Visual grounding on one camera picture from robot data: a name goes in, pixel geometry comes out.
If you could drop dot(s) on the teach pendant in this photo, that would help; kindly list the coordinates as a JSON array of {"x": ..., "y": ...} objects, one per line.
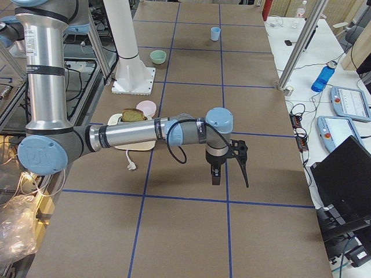
[
  {"x": 350, "y": 103},
  {"x": 334, "y": 130}
]

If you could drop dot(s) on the blue water bottle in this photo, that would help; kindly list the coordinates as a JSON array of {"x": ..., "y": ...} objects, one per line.
[{"x": 324, "y": 76}]

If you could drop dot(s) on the plastic bag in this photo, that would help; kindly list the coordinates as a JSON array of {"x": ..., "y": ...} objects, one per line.
[{"x": 18, "y": 238}]

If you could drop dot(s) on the white power plug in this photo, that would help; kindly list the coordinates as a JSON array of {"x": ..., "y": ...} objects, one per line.
[{"x": 131, "y": 165}]

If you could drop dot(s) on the light blue cup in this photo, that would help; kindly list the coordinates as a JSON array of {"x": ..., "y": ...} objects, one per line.
[{"x": 215, "y": 33}]

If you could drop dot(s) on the black laptop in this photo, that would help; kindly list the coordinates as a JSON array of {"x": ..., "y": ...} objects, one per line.
[{"x": 344, "y": 175}]

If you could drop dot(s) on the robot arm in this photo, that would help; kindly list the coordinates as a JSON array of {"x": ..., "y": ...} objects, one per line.
[{"x": 52, "y": 141}]

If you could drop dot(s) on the cream toaster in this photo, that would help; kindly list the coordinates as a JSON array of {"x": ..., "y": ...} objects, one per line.
[{"x": 132, "y": 136}]

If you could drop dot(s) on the teach pendant far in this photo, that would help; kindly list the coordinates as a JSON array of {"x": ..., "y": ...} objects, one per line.
[{"x": 350, "y": 103}]

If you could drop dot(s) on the teach pendant near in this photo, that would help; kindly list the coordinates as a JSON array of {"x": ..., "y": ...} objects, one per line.
[{"x": 334, "y": 130}]

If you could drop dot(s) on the pink bowl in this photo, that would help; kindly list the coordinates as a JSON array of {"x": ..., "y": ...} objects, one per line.
[{"x": 147, "y": 107}]

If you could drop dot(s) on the aluminium frame post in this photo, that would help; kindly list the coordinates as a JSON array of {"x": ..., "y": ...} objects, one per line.
[{"x": 303, "y": 39}]

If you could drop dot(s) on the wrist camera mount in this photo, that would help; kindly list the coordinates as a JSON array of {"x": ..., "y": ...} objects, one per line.
[{"x": 239, "y": 150}]

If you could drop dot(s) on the green bowl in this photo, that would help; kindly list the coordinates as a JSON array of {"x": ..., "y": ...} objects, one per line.
[{"x": 158, "y": 56}]

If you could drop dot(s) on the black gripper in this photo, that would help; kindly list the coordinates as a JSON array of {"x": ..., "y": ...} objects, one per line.
[{"x": 214, "y": 161}]

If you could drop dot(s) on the bread slice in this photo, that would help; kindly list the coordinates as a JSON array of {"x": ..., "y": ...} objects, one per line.
[{"x": 132, "y": 115}]

